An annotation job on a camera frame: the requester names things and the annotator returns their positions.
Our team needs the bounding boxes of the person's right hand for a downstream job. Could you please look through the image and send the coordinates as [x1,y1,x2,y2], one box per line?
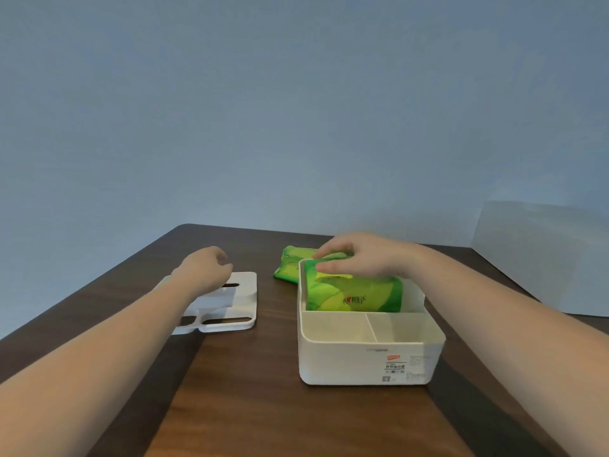
[313,232,420,281]

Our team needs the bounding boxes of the person's left hand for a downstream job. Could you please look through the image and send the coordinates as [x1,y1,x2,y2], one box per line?
[171,246,234,300]

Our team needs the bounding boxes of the green tissue pack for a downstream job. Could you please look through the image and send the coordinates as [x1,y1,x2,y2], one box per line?
[304,253,404,314]
[273,245,320,285]

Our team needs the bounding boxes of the person's left forearm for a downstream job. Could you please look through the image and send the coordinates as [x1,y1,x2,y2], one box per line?
[0,270,200,457]

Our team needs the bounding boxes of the person's right forearm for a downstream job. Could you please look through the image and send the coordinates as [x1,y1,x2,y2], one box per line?
[402,245,609,457]

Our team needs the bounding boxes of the white slotted box lid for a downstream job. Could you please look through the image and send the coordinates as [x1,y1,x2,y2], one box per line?
[152,271,259,336]

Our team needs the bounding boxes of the white divided organizer box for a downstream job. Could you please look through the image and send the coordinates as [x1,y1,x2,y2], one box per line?
[297,258,447,387]

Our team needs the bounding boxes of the white board panel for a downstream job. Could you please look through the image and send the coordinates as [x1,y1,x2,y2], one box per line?
[470,200,609,318]

